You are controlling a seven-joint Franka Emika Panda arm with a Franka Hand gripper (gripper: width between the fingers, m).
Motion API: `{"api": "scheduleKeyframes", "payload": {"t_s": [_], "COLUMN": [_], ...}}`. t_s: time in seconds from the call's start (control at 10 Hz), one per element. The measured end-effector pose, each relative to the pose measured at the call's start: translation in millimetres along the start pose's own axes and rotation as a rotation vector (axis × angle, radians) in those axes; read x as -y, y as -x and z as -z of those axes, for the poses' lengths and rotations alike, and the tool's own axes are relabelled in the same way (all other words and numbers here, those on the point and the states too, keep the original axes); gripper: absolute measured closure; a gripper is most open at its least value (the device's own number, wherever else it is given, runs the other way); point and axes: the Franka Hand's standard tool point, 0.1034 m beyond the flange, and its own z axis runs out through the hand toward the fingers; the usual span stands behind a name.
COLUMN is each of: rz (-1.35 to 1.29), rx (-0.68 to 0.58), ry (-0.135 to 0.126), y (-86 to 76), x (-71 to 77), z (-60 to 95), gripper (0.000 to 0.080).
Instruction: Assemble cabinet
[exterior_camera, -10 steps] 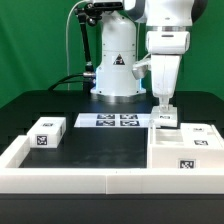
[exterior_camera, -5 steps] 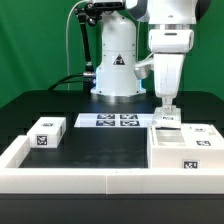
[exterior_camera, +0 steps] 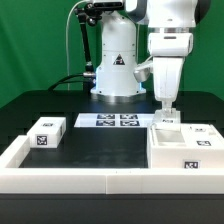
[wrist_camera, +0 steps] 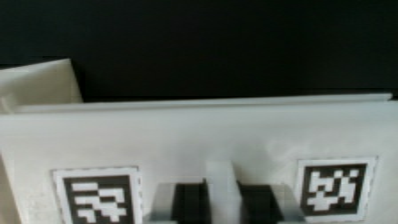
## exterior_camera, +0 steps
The white marker base plate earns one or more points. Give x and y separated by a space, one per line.
113 120

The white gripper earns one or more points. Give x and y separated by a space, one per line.
166 76

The white cabinet body box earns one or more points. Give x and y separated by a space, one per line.
167 149

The white cabinet top block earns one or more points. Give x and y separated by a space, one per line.
47 132

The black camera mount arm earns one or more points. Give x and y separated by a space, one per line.
87 16

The white U-shaped fence frame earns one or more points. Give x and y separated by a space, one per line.
18 180

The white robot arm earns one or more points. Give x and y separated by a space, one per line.
142 39

